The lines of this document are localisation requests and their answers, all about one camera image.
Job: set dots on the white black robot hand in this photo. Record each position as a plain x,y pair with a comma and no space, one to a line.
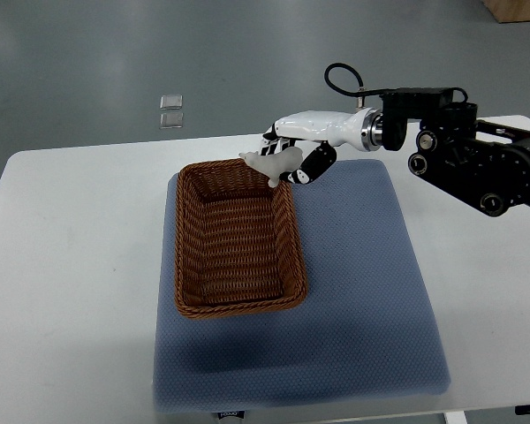
361,130

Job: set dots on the white bear figurine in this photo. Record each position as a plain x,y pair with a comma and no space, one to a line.
273,166

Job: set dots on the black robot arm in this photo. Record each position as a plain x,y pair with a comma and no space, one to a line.
484,165

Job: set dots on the brown wicker basket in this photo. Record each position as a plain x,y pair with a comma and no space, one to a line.
237,244

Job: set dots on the lower metal floor plate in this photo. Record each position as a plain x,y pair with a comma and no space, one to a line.
169,120

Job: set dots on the metal floor plate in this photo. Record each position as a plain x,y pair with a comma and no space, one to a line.
171,102
169,120

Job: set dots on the upper metal floor plate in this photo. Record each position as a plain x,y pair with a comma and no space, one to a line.
171,102

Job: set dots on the blue-grey padded mat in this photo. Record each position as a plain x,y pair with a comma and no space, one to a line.
365,330

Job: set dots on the wooden box corner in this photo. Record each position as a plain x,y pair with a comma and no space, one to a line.
509,11

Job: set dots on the black label tag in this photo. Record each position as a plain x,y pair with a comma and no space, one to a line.
231,414

